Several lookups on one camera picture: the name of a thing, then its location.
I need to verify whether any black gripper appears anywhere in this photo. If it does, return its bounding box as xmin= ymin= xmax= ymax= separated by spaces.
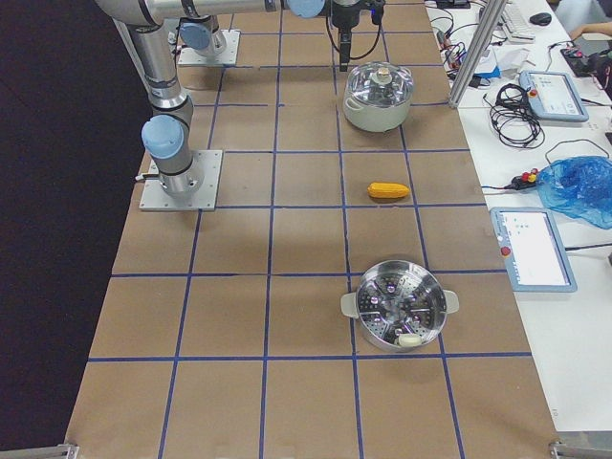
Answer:
xmin=330 ymin=0 xmax=360 ymax=73

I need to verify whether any glass pot lid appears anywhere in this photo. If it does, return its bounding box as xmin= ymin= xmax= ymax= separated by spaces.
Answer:
xmin=345 ymin=61 xmax=414 ymax=108

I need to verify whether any yellow corn cob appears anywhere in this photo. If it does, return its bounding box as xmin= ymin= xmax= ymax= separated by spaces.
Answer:
xmin=367 ymin=182 xmax=410 ymax=200

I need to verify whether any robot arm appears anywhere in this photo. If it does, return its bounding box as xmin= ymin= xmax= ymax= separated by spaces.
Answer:
xmin=98 ymin=0 xmax=369 ymax=72
xmin=97 ymin=1 xmax=204 ymax=199

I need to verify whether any pale green electric pot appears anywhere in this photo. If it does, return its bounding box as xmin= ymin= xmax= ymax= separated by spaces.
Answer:
xmin=342 ymin=61 xmax=414 ymax=133

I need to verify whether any blue white box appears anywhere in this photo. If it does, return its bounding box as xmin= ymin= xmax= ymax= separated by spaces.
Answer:
xmin=474 ymin=47 xmax=501 ymax=78

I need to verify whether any white keyboard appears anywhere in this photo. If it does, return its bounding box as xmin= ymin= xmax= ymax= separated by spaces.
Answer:
xmin=499 ymin=1 xmax=536 ymax=43

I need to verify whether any black computer mouse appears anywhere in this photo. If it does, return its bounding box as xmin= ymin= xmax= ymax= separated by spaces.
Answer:
xmin=529 ymin=12 xmax=552 ymax=27

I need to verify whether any upper teach pendant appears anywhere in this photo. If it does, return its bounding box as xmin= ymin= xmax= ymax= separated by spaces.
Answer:
xmin=518 ymin=71 xmax=589 ymax=122

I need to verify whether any teach pendant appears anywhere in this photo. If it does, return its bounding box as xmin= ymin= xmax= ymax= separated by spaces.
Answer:
xmin=518 ymin=71 xmax=589 ymax=122
xmin=490 ymin=208 xmax=578 ymax=293

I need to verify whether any emergency stop button box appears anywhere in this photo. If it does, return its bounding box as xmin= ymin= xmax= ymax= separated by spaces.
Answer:
xmin=510 ymin=168 xmax=538 ymax=190

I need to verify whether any brown paper table cover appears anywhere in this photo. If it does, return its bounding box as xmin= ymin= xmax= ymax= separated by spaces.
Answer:
xmin=66 ymin=1 xmax=555 ymax=458

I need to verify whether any lower teach pendant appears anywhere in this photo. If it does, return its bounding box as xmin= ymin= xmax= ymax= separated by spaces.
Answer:
xmin=490 ymin=208 xmax=578 ymax=293

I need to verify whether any blue plastic bag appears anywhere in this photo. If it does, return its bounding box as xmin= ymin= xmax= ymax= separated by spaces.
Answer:
xmin=536 ymin=156 xmax=611 ymax=230

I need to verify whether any aluminium frame post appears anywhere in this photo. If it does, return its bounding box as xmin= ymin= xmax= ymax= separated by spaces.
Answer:
xmin=448 ymin=0 xmax=506 ymax=108

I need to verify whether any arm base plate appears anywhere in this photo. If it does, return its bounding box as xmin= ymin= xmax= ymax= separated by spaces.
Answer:
xmin=178 ymin=26 xmax=240 ymax=67
xmin=140 ymin=150 xmax=223 ymax=211

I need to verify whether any coiled black cable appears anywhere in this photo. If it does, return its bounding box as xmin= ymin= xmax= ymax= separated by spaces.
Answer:
xmin=488 ymin=83 xmax=546 ymax=148

